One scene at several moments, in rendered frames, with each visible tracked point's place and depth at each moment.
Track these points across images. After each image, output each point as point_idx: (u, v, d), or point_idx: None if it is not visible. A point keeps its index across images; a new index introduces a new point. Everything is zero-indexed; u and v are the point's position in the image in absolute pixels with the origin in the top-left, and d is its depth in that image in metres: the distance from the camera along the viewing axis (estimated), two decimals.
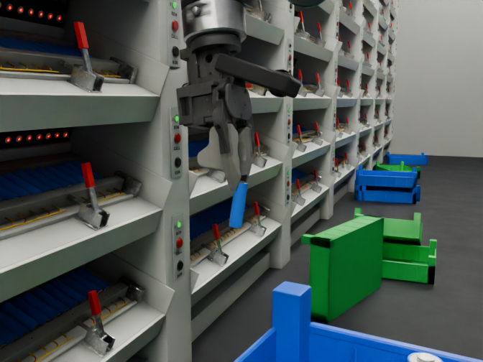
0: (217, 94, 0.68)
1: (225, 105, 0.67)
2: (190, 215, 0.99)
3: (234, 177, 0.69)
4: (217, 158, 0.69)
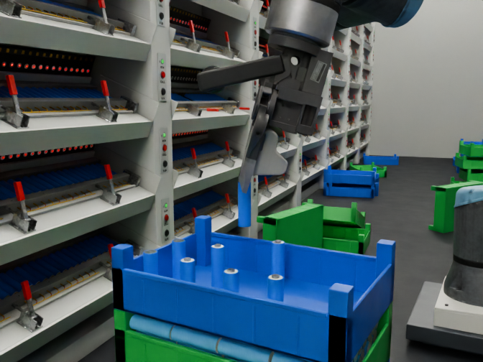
0: None
1: None
2: (174, 200, 1.44)
3: None
4: None
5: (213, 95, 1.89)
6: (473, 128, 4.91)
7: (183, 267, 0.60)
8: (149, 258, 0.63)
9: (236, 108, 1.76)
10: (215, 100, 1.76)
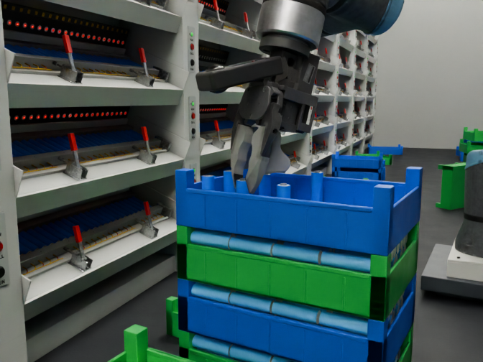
0: None
1: (241, 108, 0.72)
2: (200, 166, 1.53)
3: (240, 177, 0.71)
4: (247, 157, 0.73)
5: None
6: (476, 120, 5.00)
7: (239, 185, 0.69)
8: (208, 180, 0.72)
9: None
10: None
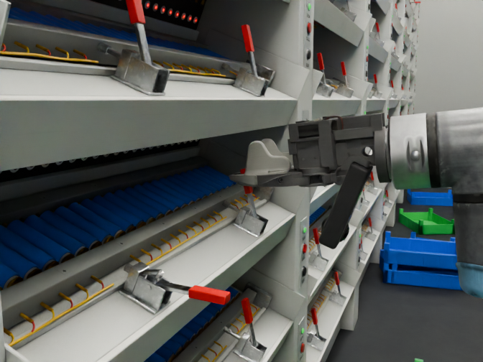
0: (318, 173, 0.62)
1: (305, 184, 0.63)
2: None
3: None
4: (256, 166, 0.66)
5: (203, 172, 0.81)
6: None
7: (138, 224, 0.57)
8: None
9: (249, 200, 0.69)
10: (208, 197, 0.69)
